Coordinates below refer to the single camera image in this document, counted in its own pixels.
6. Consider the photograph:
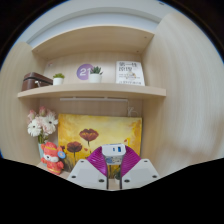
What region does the teal vase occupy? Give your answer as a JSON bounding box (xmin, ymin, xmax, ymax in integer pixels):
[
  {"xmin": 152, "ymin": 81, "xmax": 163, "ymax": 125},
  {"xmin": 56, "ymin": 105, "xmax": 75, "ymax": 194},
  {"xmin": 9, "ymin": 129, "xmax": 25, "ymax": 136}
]
[{"xmin": 37, "ymin": 142, "xmax": 46, "ymax": 160}]

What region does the red plush toy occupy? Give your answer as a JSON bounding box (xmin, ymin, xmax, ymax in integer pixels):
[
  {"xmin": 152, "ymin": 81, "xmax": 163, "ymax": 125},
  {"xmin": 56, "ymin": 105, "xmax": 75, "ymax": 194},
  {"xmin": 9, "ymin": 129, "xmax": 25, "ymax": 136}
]
[{"xmin": 40, "ymin": 141, "xmax": 67, "ymax": 176}]

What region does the pink and white flower bouquet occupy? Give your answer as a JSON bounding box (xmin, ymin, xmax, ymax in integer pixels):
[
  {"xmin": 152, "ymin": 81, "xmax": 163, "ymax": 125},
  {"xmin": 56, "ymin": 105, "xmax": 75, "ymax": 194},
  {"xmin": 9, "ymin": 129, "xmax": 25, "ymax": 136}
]
[{"xmin": 26, "ymin": 106, "xmax": 60, "ymax": 145}]

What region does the white cable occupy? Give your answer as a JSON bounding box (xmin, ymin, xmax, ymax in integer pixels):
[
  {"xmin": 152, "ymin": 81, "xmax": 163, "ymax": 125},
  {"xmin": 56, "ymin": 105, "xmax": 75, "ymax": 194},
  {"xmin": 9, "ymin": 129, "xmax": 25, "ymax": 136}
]
[{"xmin": 126, "ymin": 99, "xmax": 140, "ymax": 118}]

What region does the white light bar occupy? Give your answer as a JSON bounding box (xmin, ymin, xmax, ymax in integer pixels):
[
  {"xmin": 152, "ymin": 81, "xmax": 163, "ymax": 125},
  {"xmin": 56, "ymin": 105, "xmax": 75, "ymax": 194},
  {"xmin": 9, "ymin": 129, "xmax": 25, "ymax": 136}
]
[{"xmin": 59, "ymin": 96, "xmax": 130, "ymax": 103}]

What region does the yellow poppy flower painting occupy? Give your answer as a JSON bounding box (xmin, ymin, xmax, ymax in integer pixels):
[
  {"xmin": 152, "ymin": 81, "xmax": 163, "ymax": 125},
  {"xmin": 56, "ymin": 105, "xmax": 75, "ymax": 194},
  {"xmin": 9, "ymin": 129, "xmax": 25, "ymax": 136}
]
[{"xmin": 57, "ymin": 113, "xmax": 144, "ymax": 179}]

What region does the white charger block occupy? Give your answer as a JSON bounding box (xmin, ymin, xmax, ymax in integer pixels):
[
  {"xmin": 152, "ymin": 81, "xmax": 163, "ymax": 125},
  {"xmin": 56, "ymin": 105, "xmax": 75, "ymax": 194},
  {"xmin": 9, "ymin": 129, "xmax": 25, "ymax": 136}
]
[{"xmin": 101, "ymin": 143, "xmax": 127, "ymax": 166}]

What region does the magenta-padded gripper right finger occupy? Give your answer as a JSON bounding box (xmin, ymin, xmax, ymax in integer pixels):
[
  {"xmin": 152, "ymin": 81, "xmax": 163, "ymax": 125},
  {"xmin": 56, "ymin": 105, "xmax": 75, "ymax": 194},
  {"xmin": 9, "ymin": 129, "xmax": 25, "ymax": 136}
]
[{"xmin": 119, "ymin": 146, "xmax": 161, "ymax": 191}]

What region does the wooden wall shelf with items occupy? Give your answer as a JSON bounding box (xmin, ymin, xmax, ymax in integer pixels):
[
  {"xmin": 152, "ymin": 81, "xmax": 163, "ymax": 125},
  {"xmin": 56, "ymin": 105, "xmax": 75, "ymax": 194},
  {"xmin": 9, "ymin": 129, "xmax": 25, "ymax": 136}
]
[{"xmin": 16, "ymin": 24, "xmax": 167, "ymax": 101}]

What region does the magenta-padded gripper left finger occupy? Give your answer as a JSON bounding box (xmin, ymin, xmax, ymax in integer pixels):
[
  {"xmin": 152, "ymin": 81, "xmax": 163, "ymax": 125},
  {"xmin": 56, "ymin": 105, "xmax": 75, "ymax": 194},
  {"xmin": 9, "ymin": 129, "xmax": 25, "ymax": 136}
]
[{"xmin": 66, "ymin": 146, "xmax": 109, "ymax": 191}]

